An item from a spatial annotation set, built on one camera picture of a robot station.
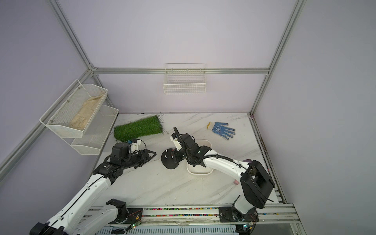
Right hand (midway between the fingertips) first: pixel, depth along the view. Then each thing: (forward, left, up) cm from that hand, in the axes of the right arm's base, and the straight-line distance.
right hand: (174, 154), depth 82 cm
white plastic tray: (-4, -15, -12) cm, 20 cm away
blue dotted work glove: (+25, -35, -13) cm, 45 cm away
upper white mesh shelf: (+16, +53, +21) cm, 59 cm away
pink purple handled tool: (-12, -36, -12) cm, 40 cm away
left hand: (-3, +11, +3) cm, 11 cm away
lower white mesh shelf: (+18, +52, -1) cm, 55 cm away
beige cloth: (+11, +48, +18) cm, 52 cm away
